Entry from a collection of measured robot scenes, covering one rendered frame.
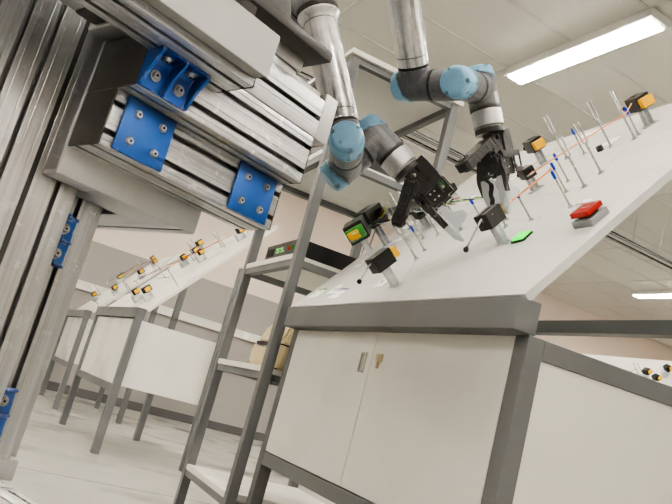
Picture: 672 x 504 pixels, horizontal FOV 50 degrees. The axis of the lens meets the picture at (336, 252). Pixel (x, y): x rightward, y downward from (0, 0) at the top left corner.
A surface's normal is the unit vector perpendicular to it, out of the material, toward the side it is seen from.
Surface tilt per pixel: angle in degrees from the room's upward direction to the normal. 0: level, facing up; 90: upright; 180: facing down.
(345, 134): 90
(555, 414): 90
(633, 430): 90
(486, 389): 90
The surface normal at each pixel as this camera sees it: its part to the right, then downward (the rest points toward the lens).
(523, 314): 0.42, -0.09
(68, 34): 0.74, 0.05
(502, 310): -0.87, -0.33
